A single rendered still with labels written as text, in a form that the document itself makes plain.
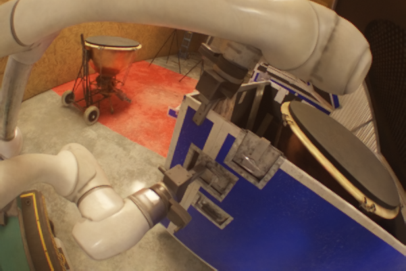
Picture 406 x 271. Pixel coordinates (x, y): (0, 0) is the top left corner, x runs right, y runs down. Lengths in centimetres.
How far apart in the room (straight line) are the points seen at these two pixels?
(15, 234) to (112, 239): 64
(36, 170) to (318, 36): 43
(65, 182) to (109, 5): 31
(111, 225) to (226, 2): 36
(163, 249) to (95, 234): 87
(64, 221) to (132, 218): 98
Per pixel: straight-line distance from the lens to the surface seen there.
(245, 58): 34
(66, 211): 132
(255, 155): 40
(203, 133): 46
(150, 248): 117
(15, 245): 90
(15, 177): 29
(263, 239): 60
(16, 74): 61
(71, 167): 37
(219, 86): 33
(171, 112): 213
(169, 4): 18
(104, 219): 34
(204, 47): 40
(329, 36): 21
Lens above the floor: 114
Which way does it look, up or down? 29 degrees down
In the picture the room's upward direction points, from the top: 21 degrees clockwise
